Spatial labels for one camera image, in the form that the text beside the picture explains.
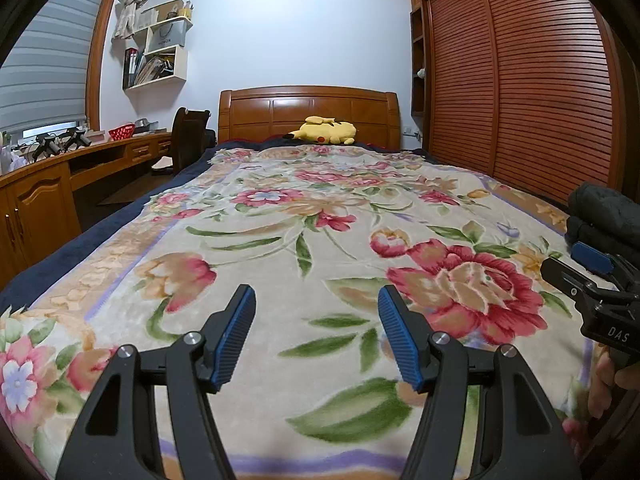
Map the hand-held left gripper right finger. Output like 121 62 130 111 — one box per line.
377 285 583 480

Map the tied beige curtain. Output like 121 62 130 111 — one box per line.
112 0 166 41

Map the yellow plush toy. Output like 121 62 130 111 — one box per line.
284 116 358 146

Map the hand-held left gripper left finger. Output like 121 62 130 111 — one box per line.
55 284 258 480

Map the wooden louvered wardrobe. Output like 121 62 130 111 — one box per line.
407 0 626 211

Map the white wall shelf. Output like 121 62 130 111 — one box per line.
122 0 195 91

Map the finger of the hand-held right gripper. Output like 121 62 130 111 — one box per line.
571 241 640 291
540 257 601 306

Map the wooden desk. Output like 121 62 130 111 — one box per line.
0 130 176 291

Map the dark wooden chair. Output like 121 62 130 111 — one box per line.
150 106 213 176

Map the black jacket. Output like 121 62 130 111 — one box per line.
564 182 640 271

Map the person's right hand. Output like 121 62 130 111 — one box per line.
562 350 640 461

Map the wooden bed headboard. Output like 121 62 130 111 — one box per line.
217 86 403 151

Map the grey window blind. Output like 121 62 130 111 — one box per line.
0 0 113 133

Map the floral blanket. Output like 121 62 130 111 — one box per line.
0 142 621 480

